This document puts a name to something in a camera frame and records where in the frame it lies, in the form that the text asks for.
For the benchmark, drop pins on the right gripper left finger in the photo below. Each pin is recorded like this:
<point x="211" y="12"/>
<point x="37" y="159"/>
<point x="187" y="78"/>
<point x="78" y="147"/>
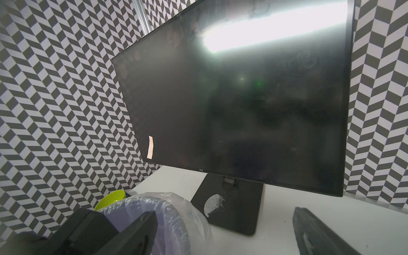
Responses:
<point x="137" y="239"/>

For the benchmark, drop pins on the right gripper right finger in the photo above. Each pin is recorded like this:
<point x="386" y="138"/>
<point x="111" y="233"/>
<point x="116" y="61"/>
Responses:
<point x="314" y="237"/>

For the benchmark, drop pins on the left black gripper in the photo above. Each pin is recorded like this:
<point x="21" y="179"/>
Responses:
<point x="84" y="233"/>

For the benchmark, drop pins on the pink narrow sticky note lower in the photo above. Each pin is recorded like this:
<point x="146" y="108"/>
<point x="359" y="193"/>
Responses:
<point x="150" y="147"/>

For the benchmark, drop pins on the black monitor stand base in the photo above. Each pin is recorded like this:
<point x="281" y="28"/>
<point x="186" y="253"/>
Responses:
<point x="229" y="203"/>

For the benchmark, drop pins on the black computer monitor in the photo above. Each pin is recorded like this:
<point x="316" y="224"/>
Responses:
<point x="255" y="90"/>

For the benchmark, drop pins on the purple bin with plastic liner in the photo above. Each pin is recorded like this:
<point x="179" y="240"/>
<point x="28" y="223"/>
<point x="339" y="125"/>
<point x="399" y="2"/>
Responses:
<point x="182" y="229"/>

